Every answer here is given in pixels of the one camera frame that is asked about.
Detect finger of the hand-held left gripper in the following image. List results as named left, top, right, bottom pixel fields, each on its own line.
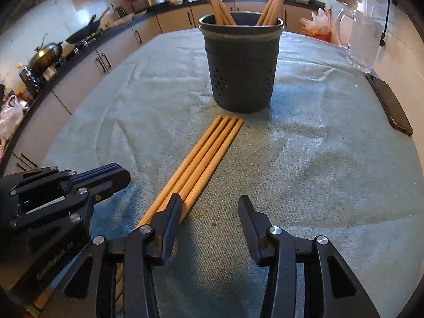
left=8, top=163, right=130, bottom=197
left=9, top=171, right=131, bottom=230

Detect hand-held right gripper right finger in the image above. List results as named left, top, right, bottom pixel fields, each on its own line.
left=238, top=195, right=381, bottom=318

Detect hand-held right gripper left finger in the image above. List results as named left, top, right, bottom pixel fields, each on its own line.
left=40, top=194, right=183, bottom=318

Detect long wooden chopstick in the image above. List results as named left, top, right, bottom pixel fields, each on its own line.
left=154, top=116, right=231, bottom=214
left=167, top=117, right=238, bottom=202
left=179, top=118, right=244, bottom=222
left=136, top=115, right=223, bottom=229

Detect grey perforated utensil holder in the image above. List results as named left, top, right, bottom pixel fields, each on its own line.
left=199, top=11, right=285, bottom=112

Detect grey-blue table cloth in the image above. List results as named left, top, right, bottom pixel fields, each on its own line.
left=33, top=28, right=424, bottom=318

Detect beige kitchen base cabinets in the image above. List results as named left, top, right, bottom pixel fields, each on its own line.
left=0, top=2, right=325, bottom=173

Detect white plastic bag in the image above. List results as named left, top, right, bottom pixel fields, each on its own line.
left=0, top=94, right=29, bottom=140

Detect steel wok with lid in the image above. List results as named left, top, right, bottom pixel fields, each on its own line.
left=28, top=41, right=63, bottom=73

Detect black frying pan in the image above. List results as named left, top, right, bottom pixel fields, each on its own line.
left=65, top=7, right=111, bottom=44

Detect black kitchen countertop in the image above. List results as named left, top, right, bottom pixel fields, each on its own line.
left=0, top=0, right=327, bottom=163

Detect smartphone in brown case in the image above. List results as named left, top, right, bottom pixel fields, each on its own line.
left=365, top=74, right=414, bottom=136

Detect pink and white plastic bags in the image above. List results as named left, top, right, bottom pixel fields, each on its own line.
left=300, top=8, right=332, bottom=42

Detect clear glass mug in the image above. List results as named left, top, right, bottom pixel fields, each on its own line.
left=336, top=8, right=385, bottom=73

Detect black power plug with cable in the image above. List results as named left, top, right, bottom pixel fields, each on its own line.
left=379, top=0, right=398, bottom=47

